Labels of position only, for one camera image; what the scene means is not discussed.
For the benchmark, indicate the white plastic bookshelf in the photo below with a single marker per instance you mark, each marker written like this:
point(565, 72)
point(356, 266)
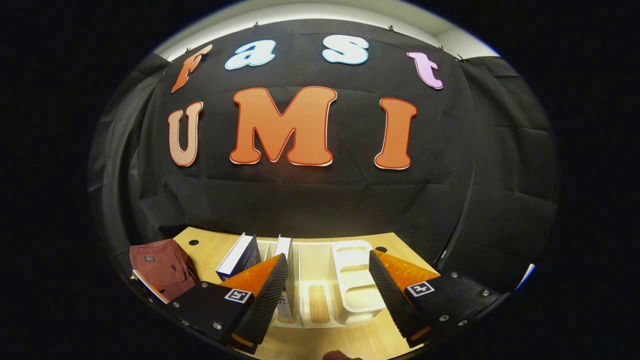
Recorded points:
point(357, 300)

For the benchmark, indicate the grey portrait book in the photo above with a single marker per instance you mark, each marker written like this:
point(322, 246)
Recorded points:
point(285, 245)

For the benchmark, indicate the maroon schoolbag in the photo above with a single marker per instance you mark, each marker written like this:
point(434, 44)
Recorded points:
point(165, 260)

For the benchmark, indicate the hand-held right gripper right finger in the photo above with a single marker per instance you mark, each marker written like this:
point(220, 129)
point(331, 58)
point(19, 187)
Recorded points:
point(392, 300)

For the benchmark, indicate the blue picture book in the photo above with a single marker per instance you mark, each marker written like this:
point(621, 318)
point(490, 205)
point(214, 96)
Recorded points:
point(245, 260)

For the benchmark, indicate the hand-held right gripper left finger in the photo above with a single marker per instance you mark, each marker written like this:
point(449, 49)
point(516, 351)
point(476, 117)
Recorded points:
point(267, 305)

